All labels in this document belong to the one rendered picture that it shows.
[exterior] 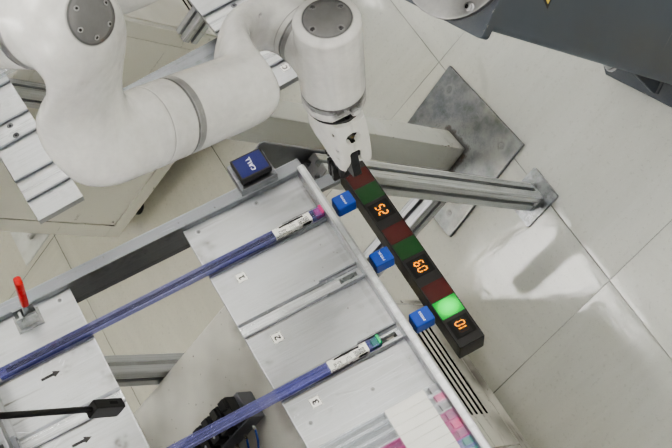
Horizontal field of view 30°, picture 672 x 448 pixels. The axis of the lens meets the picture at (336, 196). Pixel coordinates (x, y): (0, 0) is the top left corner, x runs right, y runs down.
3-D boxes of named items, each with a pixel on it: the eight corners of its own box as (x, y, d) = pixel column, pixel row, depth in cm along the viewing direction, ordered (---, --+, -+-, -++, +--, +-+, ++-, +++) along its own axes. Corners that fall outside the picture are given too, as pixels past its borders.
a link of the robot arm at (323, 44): (281, 83, 160) (333, 122, 156) (271, 15, 149) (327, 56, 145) (327, 44, 163) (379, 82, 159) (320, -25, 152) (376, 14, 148)
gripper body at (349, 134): (378, 109, 160) (381, 159, 169) (339, 56, 165) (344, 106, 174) (327, 135, 158) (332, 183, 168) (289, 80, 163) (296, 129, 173)
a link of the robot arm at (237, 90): (97, 95, 144) (277, 30, 165) (191, 172, 137) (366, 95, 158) (108, 29, 138) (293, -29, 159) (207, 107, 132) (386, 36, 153)
